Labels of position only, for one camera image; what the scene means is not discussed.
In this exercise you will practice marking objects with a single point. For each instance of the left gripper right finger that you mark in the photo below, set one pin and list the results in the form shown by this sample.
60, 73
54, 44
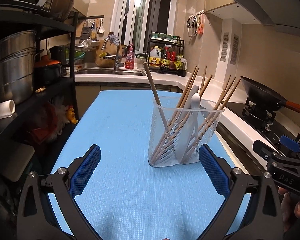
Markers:
263, 216

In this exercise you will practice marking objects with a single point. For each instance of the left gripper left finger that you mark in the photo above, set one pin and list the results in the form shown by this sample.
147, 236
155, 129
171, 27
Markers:
36, 218

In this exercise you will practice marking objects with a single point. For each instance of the hanging utensils on hooks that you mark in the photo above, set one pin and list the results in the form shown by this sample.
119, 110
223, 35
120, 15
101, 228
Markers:
195, 24

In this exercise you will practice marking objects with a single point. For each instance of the chrome kitchen faucet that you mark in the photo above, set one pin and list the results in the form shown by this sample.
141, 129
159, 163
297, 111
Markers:
111, 50

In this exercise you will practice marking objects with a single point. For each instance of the person's right hand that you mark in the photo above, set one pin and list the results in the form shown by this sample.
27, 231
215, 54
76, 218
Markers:
290, 209

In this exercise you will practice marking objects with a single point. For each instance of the black gas stove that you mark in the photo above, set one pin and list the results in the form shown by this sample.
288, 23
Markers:
264, 122

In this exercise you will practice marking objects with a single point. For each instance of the black storage shelf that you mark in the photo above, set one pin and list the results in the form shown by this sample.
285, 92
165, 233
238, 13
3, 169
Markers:
37, 55

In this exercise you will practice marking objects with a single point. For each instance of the blue table mat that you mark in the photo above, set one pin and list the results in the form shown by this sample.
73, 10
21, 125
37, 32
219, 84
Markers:
125, 197

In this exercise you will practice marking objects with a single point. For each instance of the white slotted spoon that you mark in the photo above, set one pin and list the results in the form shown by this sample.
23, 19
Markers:
199, 114

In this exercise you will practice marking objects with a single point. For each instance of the white paper roll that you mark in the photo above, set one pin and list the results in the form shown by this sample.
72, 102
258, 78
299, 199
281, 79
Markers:
7, 109

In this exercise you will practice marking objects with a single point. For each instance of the clear plastic utensil holder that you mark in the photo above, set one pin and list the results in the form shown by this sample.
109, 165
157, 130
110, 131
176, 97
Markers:
168, 104

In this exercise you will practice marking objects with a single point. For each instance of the stainless steel pot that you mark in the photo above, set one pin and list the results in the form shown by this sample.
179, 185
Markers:
17, 55

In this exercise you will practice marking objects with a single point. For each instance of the steel sink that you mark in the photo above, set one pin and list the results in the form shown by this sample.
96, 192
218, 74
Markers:
104, 71

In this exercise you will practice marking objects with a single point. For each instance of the black condiment rack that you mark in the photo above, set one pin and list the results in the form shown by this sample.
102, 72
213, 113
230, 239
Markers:
172, 53

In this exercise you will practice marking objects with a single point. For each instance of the yellow label oil bottle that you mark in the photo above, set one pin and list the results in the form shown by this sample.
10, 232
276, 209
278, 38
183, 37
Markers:
155, 58

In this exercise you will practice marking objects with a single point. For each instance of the pink dish soap bottle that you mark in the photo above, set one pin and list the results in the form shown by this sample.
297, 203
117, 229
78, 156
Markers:
129, 64

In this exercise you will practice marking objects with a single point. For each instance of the white ladle hanging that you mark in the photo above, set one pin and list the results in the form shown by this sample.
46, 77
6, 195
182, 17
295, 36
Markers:
101, 29

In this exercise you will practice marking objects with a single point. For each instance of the dark bowl on shelf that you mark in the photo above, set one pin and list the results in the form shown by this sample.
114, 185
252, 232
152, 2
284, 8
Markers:
60, 9

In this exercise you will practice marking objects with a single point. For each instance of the black wok red handle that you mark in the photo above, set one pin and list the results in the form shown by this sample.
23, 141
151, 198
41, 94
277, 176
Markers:
264, 96

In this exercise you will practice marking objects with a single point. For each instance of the fork with cream handle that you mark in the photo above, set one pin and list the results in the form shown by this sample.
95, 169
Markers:
186, 131

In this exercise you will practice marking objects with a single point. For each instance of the window with white frame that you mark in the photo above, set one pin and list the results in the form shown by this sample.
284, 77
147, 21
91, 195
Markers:
133, 21

